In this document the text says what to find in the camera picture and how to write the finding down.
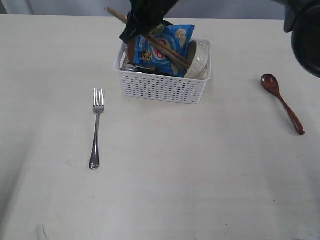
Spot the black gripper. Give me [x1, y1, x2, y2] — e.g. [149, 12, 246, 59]
[119, 0, 178, 44]

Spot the brown wooden chopstick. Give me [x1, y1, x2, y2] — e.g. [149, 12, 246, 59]
[145, 35, 191, 69]
[104, 6, 191, 69]

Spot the brown wooden plate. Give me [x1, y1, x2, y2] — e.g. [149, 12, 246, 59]
[127, 16, 173, 63]

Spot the blue chips bag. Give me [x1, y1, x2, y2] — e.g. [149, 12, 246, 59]
[132, 24, 196, 78]

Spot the silver fork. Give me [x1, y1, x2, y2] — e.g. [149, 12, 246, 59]
[89, 88, 105, 170]

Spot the red-brown wooden spoon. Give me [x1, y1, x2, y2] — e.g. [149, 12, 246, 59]
[260, 73, 305, 136]

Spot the shiny steel cup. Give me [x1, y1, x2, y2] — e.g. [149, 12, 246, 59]
[121, 62, 158, 75]

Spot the white perforated plastic basket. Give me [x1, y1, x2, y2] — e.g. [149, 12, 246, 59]
[113, 38, 212, 104]

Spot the beige ceramic bowl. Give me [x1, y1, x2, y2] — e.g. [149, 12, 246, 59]
[184, 40, 208, 80]

